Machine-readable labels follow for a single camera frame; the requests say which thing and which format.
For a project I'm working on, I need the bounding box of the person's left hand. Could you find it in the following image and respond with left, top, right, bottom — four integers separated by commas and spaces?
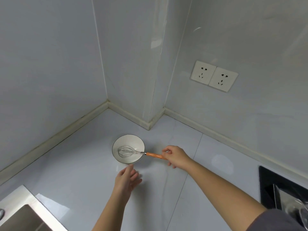
114, 164, 142, 197

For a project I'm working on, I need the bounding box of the person's right hand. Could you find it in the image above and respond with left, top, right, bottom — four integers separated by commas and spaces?
162, 145, 193, 169

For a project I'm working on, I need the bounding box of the wire whisk with orange handle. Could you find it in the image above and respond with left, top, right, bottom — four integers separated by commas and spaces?
118, 146, 168, 160

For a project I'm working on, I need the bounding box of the person's right forearm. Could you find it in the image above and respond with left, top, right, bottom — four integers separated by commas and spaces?
185, 159, 268, 231

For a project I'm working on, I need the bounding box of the person's left forearm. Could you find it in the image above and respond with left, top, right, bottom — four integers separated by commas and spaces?
91, 190, 132, 231

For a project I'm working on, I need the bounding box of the white bowl with dark rim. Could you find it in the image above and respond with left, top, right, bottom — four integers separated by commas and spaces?
112, 134, 146, 165

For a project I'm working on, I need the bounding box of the black cooktop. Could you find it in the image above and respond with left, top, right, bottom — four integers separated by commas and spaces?
259, 166, 308, 230

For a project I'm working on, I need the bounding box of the stainless steel sink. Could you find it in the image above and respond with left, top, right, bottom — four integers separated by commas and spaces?
0, 185, 69, 231

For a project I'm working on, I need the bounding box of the grey sleeve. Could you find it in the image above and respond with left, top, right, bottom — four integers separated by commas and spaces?
247, 208, 307, 231

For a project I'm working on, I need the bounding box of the metal pot with glass lid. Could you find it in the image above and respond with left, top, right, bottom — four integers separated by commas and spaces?
273, 184, 308, 229

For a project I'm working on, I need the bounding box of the white wall socket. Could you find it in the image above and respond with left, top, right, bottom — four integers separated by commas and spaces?
208, 66, 239, 93
190, 60, 217, 84

